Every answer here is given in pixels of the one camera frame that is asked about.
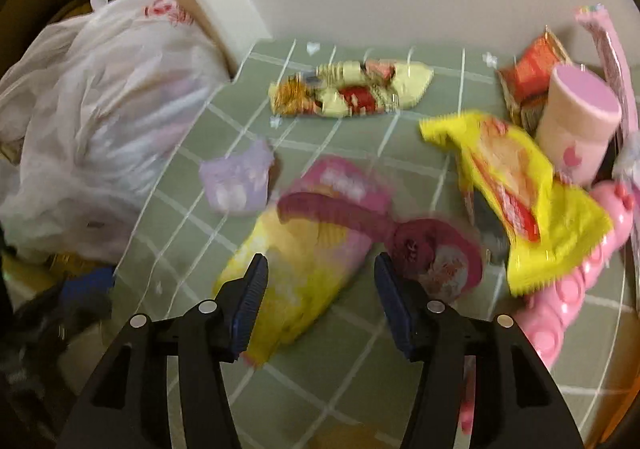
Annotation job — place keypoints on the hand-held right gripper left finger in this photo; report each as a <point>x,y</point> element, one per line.
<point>250,309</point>

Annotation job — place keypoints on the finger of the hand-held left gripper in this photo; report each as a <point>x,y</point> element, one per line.
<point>87,291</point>

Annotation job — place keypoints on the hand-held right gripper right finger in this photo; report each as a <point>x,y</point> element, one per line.
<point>392,309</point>

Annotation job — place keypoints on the pink and yellow snack bag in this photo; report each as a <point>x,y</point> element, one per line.
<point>300,249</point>

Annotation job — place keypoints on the yellow snack packet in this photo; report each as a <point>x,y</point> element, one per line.
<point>550,209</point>

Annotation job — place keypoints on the long pink packet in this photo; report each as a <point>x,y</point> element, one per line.
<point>607,44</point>

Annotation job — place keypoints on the dark pink wrapper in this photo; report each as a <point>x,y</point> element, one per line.
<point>425,239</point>

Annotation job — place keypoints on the small purple wrapper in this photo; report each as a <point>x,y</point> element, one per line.
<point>235,179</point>

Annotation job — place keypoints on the green checked tablecloth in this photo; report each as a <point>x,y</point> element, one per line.
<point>350,149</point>

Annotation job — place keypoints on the pink caterpillar toy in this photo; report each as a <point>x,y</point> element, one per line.
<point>565,304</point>

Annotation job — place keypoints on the white plastic bag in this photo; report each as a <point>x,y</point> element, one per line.
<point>100,104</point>

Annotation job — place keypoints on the yellow and red snack wrapper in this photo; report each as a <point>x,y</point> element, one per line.
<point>400,79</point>

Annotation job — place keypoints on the pink cup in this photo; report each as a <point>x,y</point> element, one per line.
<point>575,129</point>

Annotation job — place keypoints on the red-orange snack packet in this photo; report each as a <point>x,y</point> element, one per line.
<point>530,69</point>

